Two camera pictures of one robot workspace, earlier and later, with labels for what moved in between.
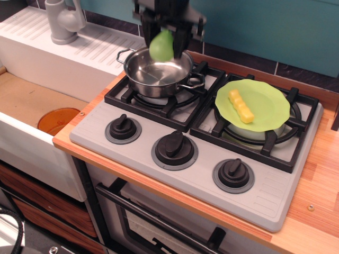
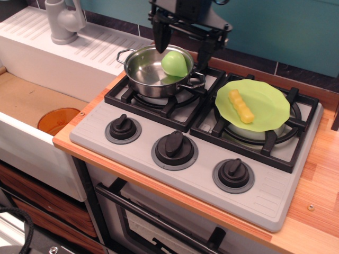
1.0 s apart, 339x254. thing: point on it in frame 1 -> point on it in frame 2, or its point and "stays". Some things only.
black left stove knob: x=123 y=130 stays
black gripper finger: x=151 y=28 -> x=162 y=31
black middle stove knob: x=174 y=152 stays
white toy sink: x=37 y=75 stays
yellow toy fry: x=246 y=114 stays
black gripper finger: x=181 y=39 -> x=208 y=47
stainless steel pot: x=151 y=79 stays
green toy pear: x=161 y=46 -> x=174 y=63
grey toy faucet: x=63 y=24 stays
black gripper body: x=170 y=13 -> x=197 y=16
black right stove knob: x=233 y=176 stays
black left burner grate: x=177 y=111 stays
